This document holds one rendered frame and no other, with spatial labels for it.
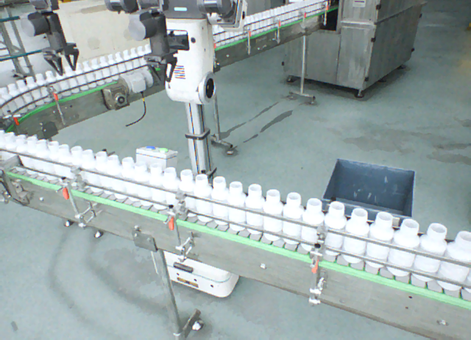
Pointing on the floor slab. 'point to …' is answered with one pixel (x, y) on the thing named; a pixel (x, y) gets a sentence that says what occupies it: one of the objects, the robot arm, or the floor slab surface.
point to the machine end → (358, 36)
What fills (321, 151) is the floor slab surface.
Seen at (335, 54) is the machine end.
